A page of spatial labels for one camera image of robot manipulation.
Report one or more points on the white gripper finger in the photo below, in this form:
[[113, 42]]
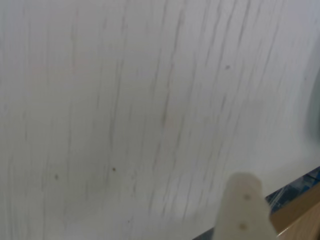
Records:
[[241, 215]]

